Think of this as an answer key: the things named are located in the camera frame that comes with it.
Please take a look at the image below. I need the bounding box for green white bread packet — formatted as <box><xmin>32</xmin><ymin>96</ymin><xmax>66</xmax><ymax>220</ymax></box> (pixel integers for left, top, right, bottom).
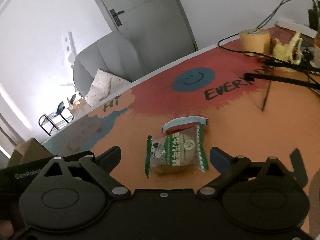
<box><xmin>144</xmin><ymin>124</ymin><xmax>209</xmax><ymax>178</ymax></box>

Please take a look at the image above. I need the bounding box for red blue snack packet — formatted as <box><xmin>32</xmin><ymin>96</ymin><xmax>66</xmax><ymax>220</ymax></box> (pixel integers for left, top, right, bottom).
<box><xmin>161</xmin><ymin>115</ymin><xmax>208</xmax><ymax>133</ymax></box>

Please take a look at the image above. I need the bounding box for person left hand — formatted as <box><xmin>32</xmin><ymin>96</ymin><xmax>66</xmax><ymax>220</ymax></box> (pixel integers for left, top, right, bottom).
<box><xmin>0</xmin><ymin>220</ymin><xmax>14</xmax><ymax>240</ymax></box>

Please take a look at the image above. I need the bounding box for cardboard box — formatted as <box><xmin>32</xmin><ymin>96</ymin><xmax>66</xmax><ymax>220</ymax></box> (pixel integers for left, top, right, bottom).
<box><xmin>7</xmin><ymin>138</ymin><xmax>53</xmax><ymax>167</ymax></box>

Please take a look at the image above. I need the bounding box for brown paper SF bag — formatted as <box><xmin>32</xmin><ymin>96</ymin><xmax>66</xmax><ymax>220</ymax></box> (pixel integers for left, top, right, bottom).
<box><xmin>67</xmin><ymin>94</ymin><xmax>90</xmax><ymax>118</ymax></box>

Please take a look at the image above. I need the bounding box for black shoe rack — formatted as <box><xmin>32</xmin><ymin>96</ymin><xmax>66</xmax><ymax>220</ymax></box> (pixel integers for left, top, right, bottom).
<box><xmin>38</xmin><ymin>102</ymin><xmax>74</xmax><ymax>136</ymax></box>

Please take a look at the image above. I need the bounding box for dotted white cushion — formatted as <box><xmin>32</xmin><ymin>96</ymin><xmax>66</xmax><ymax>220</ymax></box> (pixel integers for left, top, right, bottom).
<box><xmin>84</xmin><ymin>69</ymin><xmax>131</xmax><ymax>107</ymax></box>

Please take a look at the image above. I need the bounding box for grey armchair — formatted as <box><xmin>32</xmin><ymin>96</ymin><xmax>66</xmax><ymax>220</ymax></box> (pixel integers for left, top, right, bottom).
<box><xmin>73</xmin><ymin>31</ymin><xmax>148</xmax><ymax>96</ymax></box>

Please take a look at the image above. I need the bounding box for white perforated board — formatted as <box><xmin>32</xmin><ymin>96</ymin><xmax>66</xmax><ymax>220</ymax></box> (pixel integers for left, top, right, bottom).
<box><xmin>61</xmin><ymin>31</ymin><xmax>77</xmax><ymax>87</ymax></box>

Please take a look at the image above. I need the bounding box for yellow tape roll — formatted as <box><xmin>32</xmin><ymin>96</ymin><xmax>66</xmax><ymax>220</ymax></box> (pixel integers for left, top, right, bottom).
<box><xmin>239</xmin><ymin>29</ymin><xmax>271</xmax><ymax>56</ymax></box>

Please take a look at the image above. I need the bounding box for yellow plastic bag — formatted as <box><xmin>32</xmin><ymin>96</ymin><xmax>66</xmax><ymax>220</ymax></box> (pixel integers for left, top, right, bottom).
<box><xmin>273</xmin><ymin>32</ymin><xmax>303</xmax><ymax>65</ymax></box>

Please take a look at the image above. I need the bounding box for amber glass bottle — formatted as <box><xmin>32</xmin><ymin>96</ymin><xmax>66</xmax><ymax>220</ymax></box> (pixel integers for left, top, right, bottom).
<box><xmin>313</xmin><ymin>31</ymin><xmax>320</xmax><ymax>68</ymax></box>

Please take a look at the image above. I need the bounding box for grey door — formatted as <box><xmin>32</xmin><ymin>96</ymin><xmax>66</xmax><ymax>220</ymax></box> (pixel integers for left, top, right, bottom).
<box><xmin>95</xmin><ymin>0</ymin><xmax>198</xmax><ymax>72</ymax></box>

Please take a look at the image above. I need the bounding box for black charger plug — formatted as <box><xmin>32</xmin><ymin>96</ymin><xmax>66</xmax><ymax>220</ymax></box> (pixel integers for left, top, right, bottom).
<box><xmin>308</xmin><ymin>0</ymin><xmax>319</xmax><ymax>31</ymax></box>

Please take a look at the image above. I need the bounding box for black cable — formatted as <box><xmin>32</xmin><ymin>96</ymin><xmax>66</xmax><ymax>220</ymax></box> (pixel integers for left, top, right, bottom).
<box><xmin>217</xmin><ymin>0</ymin><xmax>320</xmax><ymax>55</ymax></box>

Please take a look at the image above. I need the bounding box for black wire rack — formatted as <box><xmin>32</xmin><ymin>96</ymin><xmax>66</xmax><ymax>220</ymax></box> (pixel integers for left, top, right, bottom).
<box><xmin>244</xmin><ymin>59</ymin><xmax>319</xmax><ymax>112</ymax></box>

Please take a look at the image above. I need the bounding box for black door handle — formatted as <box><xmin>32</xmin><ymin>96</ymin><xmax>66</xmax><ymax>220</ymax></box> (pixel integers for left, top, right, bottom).
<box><xmin>110</xmin><ymin>9</ymin><xmax>124</xmax><ymax>27</ymax></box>

